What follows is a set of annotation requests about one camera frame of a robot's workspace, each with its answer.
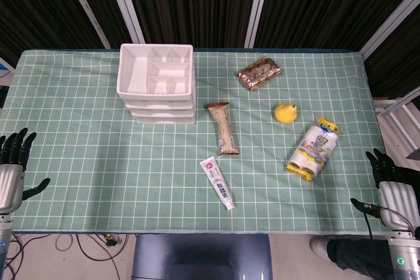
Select clear plastic drawer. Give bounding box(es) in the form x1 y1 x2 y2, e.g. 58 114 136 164
123 98 197 110

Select gold red snack package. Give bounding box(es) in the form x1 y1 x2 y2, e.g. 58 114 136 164
236 57 282 91

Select aluminium frame rack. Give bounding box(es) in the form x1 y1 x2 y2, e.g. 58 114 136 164
372 86 420 159

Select yellow pack of white rolls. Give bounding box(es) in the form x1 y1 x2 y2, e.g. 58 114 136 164
284 116 341 182

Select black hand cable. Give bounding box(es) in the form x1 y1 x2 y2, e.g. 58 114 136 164
360 203 414 241

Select person in dark clothing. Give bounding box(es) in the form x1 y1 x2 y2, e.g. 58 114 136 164
310 236 394 280

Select white plastic drawer cabinet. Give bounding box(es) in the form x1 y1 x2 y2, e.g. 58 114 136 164
116 43 198 125

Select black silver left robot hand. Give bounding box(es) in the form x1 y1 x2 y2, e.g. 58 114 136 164
0 128 51 215

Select brown snack bar wrapper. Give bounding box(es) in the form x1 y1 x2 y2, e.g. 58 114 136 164
207 102 240 156

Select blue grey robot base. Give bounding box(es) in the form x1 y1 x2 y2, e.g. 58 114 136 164
131 233 273 280

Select black floor cables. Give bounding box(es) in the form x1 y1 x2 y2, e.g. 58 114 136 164
6 233 122 280

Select yellow lemon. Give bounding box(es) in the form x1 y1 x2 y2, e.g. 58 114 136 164
274 103 299 125

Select white frame post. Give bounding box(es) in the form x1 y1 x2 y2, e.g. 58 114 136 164
60 0 111 48
244 0 273 49
360 0 420 61
103 0 145 45

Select white pink toothpaste tube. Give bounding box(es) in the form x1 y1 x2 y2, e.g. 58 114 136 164
199 157 237 212

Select green checkered tablecloth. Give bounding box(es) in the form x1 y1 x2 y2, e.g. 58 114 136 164
0 49 388 235

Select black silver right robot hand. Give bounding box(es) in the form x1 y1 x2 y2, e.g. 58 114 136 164
350 148 419 230

